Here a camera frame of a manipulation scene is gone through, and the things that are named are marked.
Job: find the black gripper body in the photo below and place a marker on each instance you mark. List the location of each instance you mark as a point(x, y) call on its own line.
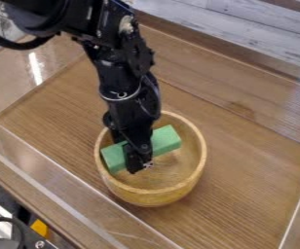
point(140, 106)

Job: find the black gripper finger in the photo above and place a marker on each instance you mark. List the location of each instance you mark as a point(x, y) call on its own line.
point(136, 160)
point(116, 125)

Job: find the green rectangular block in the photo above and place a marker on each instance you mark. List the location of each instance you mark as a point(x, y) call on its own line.
point(165, 141)

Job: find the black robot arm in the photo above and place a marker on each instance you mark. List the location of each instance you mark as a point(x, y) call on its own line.
point(104, 26)

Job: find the clear acrylic tray wall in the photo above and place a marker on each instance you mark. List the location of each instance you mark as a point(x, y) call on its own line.
point(81, 214)

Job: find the brown wooden bowl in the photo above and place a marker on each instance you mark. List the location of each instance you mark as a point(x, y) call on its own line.
point(171, 179)

